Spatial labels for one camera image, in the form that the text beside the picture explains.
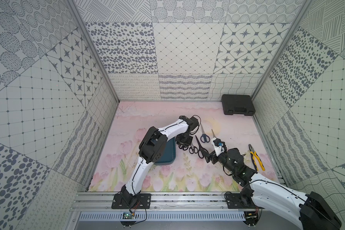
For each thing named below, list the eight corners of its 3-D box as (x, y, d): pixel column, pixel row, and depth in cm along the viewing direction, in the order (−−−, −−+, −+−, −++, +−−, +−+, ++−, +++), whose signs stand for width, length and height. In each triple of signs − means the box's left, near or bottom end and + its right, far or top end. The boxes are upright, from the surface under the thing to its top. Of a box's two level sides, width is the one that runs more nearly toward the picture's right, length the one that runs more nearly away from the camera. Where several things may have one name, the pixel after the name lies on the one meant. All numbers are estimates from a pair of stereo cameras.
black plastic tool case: (225, 116, 114) (227, 111, 109) (220, 98, 127) (221, 93, 122) (254, 116, 114) (257, 111, 109) (246, 98, 127) (248, 93, 122)
